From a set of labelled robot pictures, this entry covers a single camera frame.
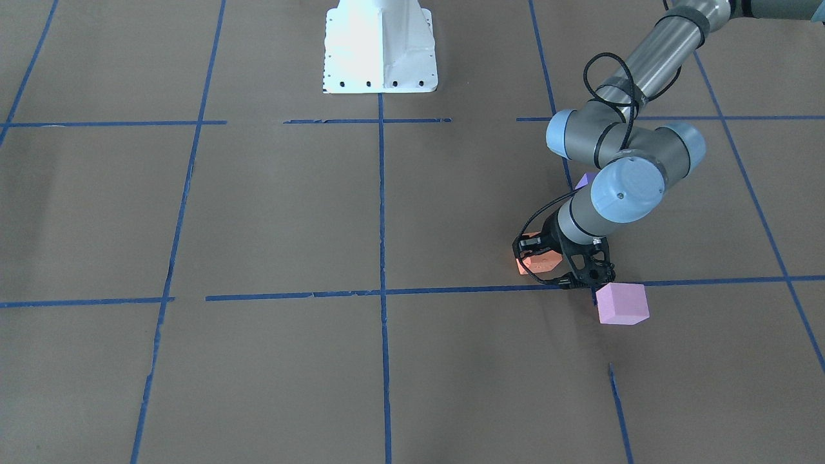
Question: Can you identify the pink foam cube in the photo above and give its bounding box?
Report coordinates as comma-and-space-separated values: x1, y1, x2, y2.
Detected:
596, 282, 650, 325

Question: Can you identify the purple foam cube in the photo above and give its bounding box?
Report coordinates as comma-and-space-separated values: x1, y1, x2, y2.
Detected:
574, 171, 597, 189

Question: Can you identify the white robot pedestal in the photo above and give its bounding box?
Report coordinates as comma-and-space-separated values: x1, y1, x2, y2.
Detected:
322, 1, 439, 94

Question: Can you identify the orange foam cube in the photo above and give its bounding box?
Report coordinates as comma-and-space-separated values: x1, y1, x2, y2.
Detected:
514, 232, 563, 275

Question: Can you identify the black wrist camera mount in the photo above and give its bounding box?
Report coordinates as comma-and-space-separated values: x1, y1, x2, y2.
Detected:
554, 237, 616, 289

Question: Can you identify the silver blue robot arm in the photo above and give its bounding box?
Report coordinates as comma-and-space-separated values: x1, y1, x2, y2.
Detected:
513, 1, 823, 258

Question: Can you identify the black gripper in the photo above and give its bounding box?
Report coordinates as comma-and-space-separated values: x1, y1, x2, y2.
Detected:
512, 213, 568, 258

